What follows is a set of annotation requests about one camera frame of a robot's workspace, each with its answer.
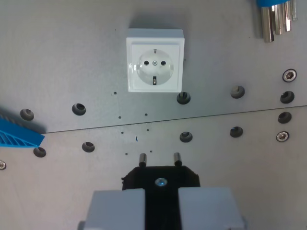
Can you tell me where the blue hex key holder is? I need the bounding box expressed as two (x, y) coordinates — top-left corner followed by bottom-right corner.
(256, 0), (290, 8)

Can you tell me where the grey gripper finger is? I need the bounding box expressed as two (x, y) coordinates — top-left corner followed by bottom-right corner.
(78, 188), (146, 230)
(177, 186), (248, 230)

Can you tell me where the black two-pin power plug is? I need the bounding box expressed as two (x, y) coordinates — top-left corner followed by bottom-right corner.
(121, 152), (201, 230)

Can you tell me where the blue ribbed plastic part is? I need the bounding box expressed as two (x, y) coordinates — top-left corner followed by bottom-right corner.
(0, 112), (46, 150)

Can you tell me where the medium silver hex key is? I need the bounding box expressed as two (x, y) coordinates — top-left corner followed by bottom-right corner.
(272, 4), (286, 35)

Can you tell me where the thinnest silver hex key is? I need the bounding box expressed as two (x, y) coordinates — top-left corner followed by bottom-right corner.
(291, 0), (298, 21)

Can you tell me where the white wall socket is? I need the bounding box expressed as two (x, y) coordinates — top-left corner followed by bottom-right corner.
(126, 28), (185, 93)

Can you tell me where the thin silver hex key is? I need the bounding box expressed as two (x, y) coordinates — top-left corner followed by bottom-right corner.
(283, 1), (292, 32)

